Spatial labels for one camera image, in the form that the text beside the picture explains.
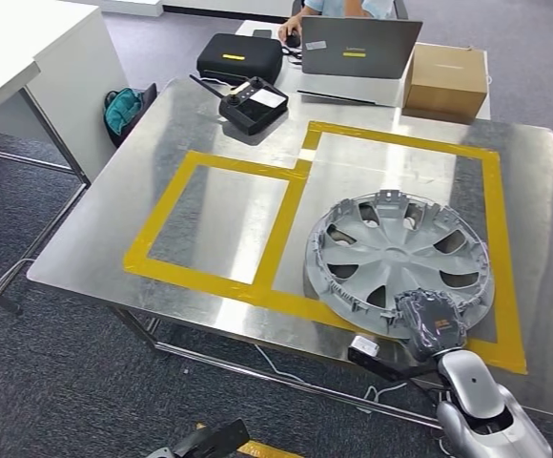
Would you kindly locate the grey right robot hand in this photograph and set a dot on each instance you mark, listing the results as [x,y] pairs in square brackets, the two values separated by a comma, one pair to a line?
[434,325]

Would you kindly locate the grey plastic wheel cover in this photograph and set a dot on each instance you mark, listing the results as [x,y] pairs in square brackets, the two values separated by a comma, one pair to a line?
[391,253]

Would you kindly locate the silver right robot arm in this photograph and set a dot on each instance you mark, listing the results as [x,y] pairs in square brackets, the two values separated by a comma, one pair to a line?
[477,385]

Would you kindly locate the yellow workbench tape outline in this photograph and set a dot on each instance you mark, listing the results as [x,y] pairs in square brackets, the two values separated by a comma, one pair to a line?
[276,234]

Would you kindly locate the steel workbench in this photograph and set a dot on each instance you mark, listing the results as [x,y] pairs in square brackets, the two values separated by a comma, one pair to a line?
[114,221]

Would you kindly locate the brown cardboard box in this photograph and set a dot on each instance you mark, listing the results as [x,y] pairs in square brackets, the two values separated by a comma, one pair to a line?
[443,79]

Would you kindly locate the yellow floor tape outline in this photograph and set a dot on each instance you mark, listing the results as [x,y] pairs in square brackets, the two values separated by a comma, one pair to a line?
[267,450]

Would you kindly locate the grey laptop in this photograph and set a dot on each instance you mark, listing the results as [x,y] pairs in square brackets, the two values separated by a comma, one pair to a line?
[357,47]

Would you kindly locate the white desk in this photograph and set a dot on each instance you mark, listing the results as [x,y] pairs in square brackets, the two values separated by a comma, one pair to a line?
[290,72]

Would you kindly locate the black remote controller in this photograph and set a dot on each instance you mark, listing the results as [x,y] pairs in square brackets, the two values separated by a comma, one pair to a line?
[253,107]

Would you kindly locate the person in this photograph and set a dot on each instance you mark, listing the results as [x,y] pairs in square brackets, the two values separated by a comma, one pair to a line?
[343,6]

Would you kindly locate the black computer mouse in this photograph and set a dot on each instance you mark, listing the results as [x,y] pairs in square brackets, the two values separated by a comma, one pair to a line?
[293,39]

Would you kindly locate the person's hand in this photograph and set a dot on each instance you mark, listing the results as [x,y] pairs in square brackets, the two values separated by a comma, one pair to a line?
[290,26]

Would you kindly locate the black phone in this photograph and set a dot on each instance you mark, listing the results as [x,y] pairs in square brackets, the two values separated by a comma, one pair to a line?
[262,33]

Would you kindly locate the black zip case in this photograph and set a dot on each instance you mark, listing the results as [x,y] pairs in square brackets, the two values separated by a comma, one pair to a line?
[238,60]

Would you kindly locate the teal and black backpack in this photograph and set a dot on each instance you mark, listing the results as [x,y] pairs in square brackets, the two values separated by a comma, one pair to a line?
[121,110]

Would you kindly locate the white desk partition panel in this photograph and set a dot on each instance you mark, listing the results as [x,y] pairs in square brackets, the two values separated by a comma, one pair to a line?
[81,82]

